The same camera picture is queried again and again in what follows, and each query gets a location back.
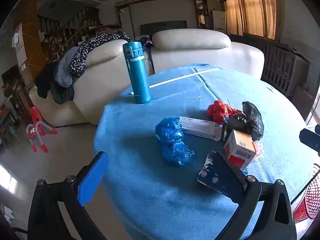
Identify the blue thermos bottle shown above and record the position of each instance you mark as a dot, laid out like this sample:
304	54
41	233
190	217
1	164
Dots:
137	75

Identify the black cloth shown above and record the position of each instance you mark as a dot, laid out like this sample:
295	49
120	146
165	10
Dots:
43	80

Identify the blue packet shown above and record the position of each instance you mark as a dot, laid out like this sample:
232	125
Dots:
206	172

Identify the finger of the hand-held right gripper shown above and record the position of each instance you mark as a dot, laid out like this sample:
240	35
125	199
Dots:
310	138

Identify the white standing air conditioner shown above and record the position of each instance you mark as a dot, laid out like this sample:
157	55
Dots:
219	21

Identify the red plastic basket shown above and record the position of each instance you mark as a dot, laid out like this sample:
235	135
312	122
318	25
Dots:
311	195

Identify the white medicine box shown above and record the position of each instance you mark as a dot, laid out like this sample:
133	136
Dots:
200	127

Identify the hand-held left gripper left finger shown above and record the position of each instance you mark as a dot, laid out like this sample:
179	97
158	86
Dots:
92	178

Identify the red plastic bag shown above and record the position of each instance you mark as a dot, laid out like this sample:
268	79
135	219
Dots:
218	111

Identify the dark spotted cloth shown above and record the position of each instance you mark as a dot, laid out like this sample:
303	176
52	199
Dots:
95	47

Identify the wooden stair railing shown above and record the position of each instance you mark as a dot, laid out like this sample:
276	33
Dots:
65	32

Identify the dark wall television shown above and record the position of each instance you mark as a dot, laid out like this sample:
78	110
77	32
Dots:
163	26

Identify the white wrapper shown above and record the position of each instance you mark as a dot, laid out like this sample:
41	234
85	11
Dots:
259	150

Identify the thin white strip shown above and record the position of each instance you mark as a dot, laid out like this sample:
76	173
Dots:
185	77

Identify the crumpled blue plastic bag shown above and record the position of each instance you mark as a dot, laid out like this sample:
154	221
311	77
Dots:
175	142

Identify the wall paper notices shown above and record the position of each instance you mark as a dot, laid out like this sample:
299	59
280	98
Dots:
20	45

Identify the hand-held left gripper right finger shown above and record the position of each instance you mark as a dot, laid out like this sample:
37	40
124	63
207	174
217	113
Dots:
232	180

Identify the wooden slatted crib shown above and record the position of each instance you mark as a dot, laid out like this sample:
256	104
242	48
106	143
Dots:
275	62

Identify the grey cloth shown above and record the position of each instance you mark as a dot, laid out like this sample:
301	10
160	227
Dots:
63	71

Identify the black plastic bag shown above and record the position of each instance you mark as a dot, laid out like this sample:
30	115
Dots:
252	122

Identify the cream leather sofa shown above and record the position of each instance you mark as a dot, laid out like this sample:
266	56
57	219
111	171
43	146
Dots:
190	42

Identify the red toy scooter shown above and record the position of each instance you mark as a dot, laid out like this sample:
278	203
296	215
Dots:
37	130

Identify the tan window curtain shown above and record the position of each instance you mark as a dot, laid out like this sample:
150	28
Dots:
250	7

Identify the orange and white box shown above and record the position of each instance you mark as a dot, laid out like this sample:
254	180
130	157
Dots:
240	148

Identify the blue tablecloth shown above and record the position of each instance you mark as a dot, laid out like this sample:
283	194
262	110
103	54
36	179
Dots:
150	192

